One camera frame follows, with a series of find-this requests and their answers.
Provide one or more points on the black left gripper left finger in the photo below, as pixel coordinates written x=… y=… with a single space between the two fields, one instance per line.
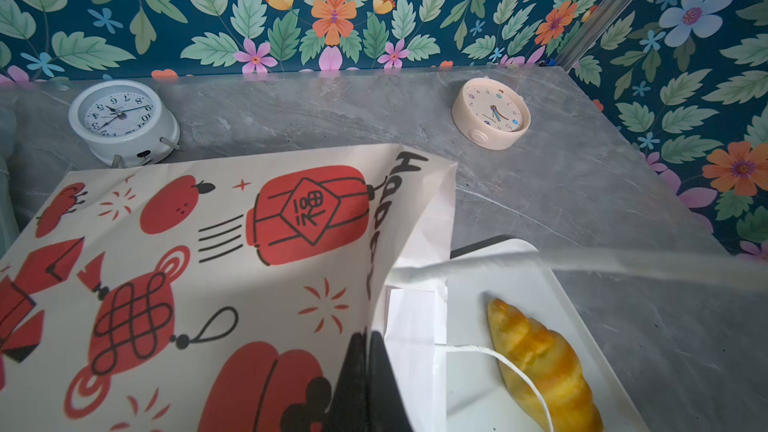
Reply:
x=349 y=409

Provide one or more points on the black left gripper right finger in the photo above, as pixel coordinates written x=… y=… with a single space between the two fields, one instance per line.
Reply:
x=386 y=411

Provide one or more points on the yellow fake croissant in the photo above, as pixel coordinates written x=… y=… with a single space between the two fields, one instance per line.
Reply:
x=562 y=399

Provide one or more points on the red white paper bag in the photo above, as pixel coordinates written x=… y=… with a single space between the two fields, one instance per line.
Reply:
x=213 y=295

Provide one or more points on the white rectangular tray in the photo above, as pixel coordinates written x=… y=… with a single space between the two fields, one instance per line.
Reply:
x=490 y=341

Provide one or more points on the white round alarm clock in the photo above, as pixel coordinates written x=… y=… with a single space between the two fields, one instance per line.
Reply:
x=124 y=123

